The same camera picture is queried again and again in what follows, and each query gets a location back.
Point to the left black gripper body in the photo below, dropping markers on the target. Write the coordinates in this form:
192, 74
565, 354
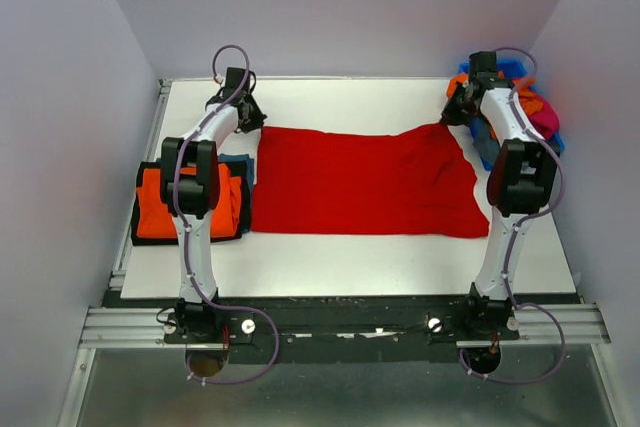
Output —
255, 117

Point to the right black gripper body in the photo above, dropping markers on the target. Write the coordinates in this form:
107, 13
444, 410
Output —
458, 110

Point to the red t shirt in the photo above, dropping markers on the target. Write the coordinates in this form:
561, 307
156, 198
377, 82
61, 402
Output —
415, 183

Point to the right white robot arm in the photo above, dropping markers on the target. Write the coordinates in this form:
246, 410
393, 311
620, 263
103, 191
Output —
518, 188

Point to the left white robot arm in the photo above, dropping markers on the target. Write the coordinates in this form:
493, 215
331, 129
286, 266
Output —
200, 197

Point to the folded teal t shirt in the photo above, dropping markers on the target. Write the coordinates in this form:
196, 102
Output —
240, 167

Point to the folded black t shirt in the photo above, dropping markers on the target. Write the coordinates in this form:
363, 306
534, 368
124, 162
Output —
247, 191

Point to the crumpled orange t shirt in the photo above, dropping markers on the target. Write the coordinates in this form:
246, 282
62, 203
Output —
532, 104

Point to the blue plastic bin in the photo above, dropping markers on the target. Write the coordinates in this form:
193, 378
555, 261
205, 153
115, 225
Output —
515, 70

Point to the grey t shirt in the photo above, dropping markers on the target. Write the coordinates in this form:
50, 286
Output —
487, 147

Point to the magenta t shirt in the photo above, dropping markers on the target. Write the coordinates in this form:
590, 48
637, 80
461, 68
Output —
544, 117

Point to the folded orange t shirt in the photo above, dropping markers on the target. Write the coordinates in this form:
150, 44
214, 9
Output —
152, 223

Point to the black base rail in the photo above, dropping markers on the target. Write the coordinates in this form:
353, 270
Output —
325, 330

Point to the aluminium frame rail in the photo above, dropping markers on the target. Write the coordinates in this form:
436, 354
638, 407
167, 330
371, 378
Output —
131, 328

